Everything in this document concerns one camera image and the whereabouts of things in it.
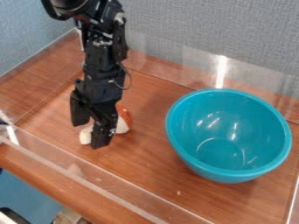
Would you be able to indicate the clear acrylic back barrier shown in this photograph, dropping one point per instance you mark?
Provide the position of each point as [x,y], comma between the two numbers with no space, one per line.
[198,69]

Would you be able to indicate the white brown plush mushroom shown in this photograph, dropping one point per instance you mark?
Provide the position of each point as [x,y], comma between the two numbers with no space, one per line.
[123,125]

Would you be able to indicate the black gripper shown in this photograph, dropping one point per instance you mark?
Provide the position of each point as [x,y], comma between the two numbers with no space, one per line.
[94,100]

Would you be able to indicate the clear acrylic left barrier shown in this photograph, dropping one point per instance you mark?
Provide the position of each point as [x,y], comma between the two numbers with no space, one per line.
[45,75]

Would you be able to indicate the clear acrylic barrier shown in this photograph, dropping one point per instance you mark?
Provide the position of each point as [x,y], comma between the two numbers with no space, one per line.
[198,69]
[83,183]
[45,75]

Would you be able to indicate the clear acrylic front barrier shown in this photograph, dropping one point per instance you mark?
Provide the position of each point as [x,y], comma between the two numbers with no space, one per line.
[83,183]

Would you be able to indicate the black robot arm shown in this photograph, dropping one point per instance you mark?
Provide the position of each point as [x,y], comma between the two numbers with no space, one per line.
[100,21]

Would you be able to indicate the blue plastic bowl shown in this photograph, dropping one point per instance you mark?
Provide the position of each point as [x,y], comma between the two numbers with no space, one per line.
[228,134]

